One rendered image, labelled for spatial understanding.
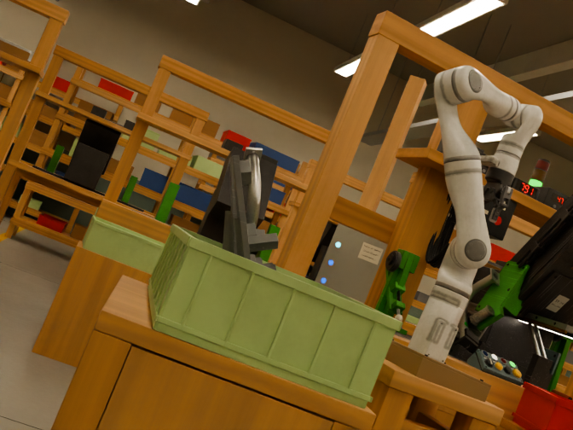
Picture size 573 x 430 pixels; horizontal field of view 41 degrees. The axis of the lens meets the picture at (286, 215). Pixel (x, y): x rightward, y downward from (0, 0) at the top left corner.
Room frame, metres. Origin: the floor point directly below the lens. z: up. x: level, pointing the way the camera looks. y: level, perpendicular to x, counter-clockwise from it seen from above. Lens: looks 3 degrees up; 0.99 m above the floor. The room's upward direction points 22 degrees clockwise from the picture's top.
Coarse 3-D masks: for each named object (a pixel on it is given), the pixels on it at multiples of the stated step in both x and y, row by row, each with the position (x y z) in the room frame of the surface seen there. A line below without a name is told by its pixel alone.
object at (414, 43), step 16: (384, 16) 2.65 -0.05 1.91; (384, 32) 2.65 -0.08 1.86; (400, 32) 2.67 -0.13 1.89; (416, 32) 2.69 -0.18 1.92; (400, 48) 2.71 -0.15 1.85; (416, 48) 2.70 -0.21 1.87; (432, 48) 2.71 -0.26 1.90; (448, 48) 2.73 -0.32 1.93; (432, 64) 2.74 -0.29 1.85; (448, 64) 2.74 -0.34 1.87; (464, 64) 2.76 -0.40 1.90; (480, 64) 2.78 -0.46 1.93; (496, 80) 2.81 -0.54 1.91; (512, 80) 2.83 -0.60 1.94; (512, 96) 2.84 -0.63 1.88; (528, 96) 2.86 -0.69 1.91; (544, 112) 2.89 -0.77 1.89; (560, 112) 2.91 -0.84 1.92; (544, 128) 2.95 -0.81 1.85; (560, 128) 2.92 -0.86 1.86
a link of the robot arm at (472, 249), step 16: (464, 160) 1.86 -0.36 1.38; (480, 160) 1.88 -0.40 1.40; (448, 176) 1.89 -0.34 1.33; (464, 176) 1.86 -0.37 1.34; (480, 176) 1.87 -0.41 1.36; (464, 192) 1.86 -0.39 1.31; (480, 192) 1.87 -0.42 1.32; (464, 208) 1.86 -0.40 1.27; (480, 208) 1.86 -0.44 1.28; (464, 224) 1.86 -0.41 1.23; (480, 224) 1.86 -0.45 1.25; (464, 240) 1.86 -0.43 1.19; (480, 240) 1.85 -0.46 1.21; (464, 256) 1.86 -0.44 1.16; (480, 256) 1.85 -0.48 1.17
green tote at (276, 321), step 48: (192, 240) 1.29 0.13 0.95; (192, 288) 1.30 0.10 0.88; (240, 288) 1.32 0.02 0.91; (288, 288) 1.33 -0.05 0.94; (192, 336) 1.31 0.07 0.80; (240, 336) 1.32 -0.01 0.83; (288, 336) 1.34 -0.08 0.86; (336, 336) 1.35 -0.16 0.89; (384, 336) 1.37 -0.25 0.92; (336, 384) 1.36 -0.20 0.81
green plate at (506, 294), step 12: (516, 264) 2.56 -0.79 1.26; (504, 276) 2.57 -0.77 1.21; (516, 276) 2.52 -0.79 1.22; (492, 288) 2.58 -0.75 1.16; (504, 288) 2.53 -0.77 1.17; (516, 288) 2.51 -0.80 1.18; (492, 300) 2.54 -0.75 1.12; (504, 300) 2.49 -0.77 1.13; (516, 300) 2.52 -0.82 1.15; (504, 312) 2.58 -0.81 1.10; (516, 312) 2.53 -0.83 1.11
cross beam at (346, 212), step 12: (336, 204) 2.77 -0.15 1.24; (348, 204) 2.79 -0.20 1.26; (336, 216) 2.78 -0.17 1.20; (348, 216) 2.79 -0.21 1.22; (360, 216) 2.81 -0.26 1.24; (372, 216) 2.82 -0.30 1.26; (384, 216) 2.84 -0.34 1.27; (360, 228) 2.81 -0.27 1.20; (372, 228) 2.83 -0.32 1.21; (384, 228) 2.84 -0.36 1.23; (384, 240) 2.85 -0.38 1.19
